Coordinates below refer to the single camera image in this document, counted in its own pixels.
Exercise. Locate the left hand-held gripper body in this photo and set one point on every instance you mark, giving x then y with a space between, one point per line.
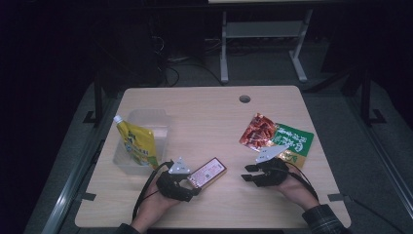
175 188

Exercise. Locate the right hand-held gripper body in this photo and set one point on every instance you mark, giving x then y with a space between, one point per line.
272 174

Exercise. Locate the small red box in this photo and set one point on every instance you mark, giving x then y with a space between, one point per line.
207 172

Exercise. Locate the red and green snack bag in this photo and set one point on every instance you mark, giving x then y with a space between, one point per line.
259 130

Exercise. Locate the clear plastic container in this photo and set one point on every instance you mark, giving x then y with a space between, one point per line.
161 136

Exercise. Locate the yellow spout pouch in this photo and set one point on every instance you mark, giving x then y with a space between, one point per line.
138 143

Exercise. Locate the person's left hand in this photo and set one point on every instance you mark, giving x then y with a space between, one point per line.
152 208

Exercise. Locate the person's right hand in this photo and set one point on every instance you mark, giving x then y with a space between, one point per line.
297 191

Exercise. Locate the black metal stand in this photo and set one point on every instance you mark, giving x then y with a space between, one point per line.
98 97
366 97

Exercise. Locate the aluminium floor rail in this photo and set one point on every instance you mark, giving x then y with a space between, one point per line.
383 162
69 188

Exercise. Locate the white metal desk frame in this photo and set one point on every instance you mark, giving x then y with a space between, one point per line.
259 29

